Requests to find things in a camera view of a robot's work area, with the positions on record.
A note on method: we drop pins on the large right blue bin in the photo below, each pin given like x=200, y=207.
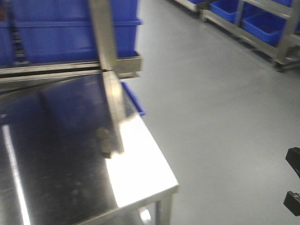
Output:
x=61, y=30

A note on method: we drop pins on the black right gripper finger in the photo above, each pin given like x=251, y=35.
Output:
x=293, y=159
x=292, y=202

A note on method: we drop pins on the grey brake pad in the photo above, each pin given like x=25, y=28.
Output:
x=108, y=142

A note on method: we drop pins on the blue background bin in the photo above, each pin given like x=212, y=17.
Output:
x=227, y=9
x=265, y=26

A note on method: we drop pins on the stainless steel shelf rack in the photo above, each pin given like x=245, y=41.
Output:
x=52, y=171

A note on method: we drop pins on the left blue plastic bin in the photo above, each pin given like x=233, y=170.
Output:
x=7, y=54

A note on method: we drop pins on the background metal shelf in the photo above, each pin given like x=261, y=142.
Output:
x=286, y=53

